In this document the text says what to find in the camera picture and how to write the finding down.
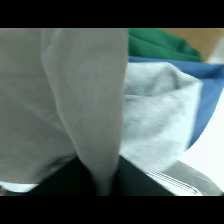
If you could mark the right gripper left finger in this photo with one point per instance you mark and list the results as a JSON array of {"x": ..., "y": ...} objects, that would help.
[{"x": 68, "y": 181}]

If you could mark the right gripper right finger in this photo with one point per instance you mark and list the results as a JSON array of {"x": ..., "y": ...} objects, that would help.
[{"x": 136, "y": 183}]

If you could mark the grey T-shirt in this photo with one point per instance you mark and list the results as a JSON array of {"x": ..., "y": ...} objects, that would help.
[{"x": 66, "y": 100}]

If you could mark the light grey garment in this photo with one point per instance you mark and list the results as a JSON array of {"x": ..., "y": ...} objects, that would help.
[{"x": 156, "y": 116}]

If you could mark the blue garment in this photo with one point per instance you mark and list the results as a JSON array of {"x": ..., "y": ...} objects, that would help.
[{"x": 208, "y": 86}]

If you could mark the green garment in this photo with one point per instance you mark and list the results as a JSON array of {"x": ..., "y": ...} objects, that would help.
[{"x": 156, "y": 43}]

